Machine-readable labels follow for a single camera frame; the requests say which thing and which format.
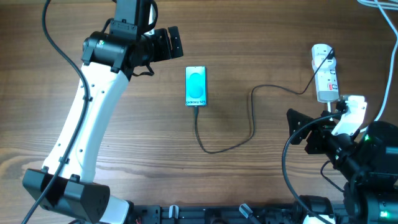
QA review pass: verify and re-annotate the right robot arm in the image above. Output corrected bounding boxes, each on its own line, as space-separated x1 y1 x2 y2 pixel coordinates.
282 106 397 223

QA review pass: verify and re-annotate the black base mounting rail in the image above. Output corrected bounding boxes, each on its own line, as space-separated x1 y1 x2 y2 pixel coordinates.
125 203 322 224

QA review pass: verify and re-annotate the black USB charging cable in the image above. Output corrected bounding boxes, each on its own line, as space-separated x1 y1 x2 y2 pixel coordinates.
193 46 336 155

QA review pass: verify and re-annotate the turquoise screen smartphone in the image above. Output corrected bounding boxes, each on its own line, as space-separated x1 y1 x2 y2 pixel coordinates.
185 66 207 107

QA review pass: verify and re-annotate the white power strip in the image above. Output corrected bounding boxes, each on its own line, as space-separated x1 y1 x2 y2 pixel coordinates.
312 44 340 103

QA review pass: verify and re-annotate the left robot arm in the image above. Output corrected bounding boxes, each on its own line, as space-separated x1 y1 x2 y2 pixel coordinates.
22 1 183 223

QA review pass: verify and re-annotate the white power strip cord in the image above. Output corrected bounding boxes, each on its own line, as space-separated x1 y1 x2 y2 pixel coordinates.
326 0 398 133

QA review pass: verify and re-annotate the white cables top corner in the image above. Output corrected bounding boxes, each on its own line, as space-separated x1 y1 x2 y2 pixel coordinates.
356 0 398 11

